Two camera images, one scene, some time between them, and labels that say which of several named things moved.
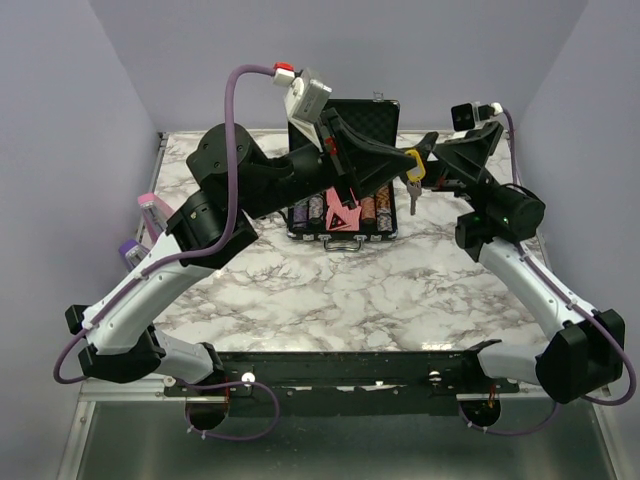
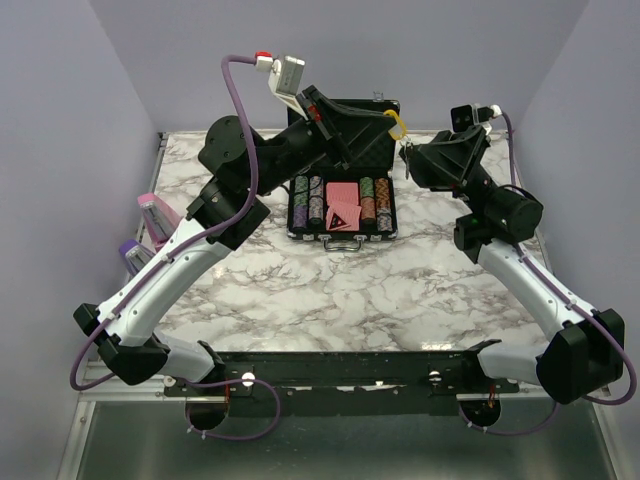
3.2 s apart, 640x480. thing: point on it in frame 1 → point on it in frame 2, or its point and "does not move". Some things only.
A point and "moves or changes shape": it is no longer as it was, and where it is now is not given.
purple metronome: x=132 y=252 does not move
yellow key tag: x=416 y=173 moves or changes shape
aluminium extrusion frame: x=147 y=389 does not move
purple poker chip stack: x=300 y=216 does not move
